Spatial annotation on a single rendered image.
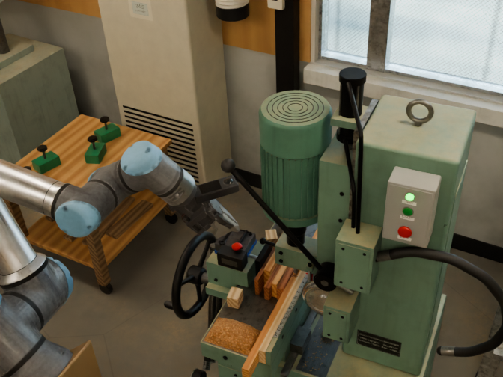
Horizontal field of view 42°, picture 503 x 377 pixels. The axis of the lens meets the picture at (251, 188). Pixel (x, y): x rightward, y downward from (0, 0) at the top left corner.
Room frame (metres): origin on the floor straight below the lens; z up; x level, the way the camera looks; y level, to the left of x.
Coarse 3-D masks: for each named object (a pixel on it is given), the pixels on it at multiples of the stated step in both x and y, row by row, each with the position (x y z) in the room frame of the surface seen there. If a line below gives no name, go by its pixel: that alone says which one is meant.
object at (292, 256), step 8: (280, 240) 1.36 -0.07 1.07; (312, 240) 1.35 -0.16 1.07; (280, 248) 1.33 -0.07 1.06; (288, 248) 1.33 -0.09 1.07; (296, 248) 1.32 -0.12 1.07; (312, 248) 1.32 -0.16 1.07; (280, 256) 1.33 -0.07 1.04; (288, 256) 1.32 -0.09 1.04; (296, 256) 1.31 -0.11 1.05; (304, 256) 1.30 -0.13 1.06; (280, 264) 1.33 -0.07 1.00; (288, 264) 1.32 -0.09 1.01; (296, 264) 1.31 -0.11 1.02; (304, 264) 1.30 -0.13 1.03; (312, 272) 1.29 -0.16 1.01
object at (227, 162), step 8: (224, 160) 1.28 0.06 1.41; (232, 160) 1.28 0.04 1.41; (224, 168) 1.26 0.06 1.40; (232, 168) 1.26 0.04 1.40; (240, 176) 1.26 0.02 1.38; (248, 184) 1.26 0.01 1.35; (256, 200) 1.24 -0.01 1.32; (264, 208) 1.23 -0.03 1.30; (272, 216) 1.22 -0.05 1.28; (280, 224) 1.21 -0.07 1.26; (288, 232) 1.20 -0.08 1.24; (296, 240) 1.20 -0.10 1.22; (304, 248) 1.19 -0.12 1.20; (312, 256) 1.18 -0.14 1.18; (320, 264) 1.19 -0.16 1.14; (328, 264) 1.18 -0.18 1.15; (320, 272) 1.15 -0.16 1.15; (328, 272) 1.15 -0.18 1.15; (320, 280) 1.15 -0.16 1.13; (328, 280) 1.14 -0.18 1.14; (320, 288) 1.15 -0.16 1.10; (328, 288) 1.14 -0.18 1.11; (344, 288) 1.14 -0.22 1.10
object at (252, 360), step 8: (288, 288) 1.30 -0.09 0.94; (280, 304) 1.24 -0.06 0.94; (272, 312) 1.21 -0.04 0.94; (272, 320) 1.18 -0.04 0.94; (264, 328) 1.16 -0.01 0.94; (264, 336) 1.13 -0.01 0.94; (256, 344) 1.11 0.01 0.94; (256, 352) 1.08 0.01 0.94; (248, 360) 1.06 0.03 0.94; (256, 360) 1.07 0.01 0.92; (248, 368) 1.03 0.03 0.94; (248, 376) 1.03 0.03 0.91
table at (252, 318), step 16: (208, 288) 1.38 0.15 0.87; (224, 288) 1.38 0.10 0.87; (240, 288) 1.35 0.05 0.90; (224, 304) 1.29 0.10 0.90; (240, 304) 1.28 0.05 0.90; (256, 304) 1.28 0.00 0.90; (272, 304) 1.28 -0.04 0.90; (304, 304) 1.29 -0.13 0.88; (240, 320) 1.22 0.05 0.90; (256, 320) 1.22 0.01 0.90; (288, 336) 1.18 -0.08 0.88; (208, 352) 1.15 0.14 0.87; (224, 352) 1.13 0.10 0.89; (240, 368) 1.11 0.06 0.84; (256, 368) 1.09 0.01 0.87; (272, 368) 1.07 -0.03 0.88
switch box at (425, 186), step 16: (400, 176) 1.09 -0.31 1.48; (416, 176) 1.09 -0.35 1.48; (432, 176) 1.09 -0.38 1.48; (400, 192) 1.07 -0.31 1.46; (416, 192) 1.05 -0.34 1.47; (432, 192) 1.04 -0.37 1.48; (400, 208) 1.06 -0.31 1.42; (416, 208) 1.05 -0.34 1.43; (432, 208) 1.04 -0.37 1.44; (384, 224) 1.08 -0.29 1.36; (400, 224) 1.06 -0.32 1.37; (416, 224) 1.05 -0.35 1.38; (432, 224) 1.06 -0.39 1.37; (400, 240) 1.06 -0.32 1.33; (416, 240) 1.04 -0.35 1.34
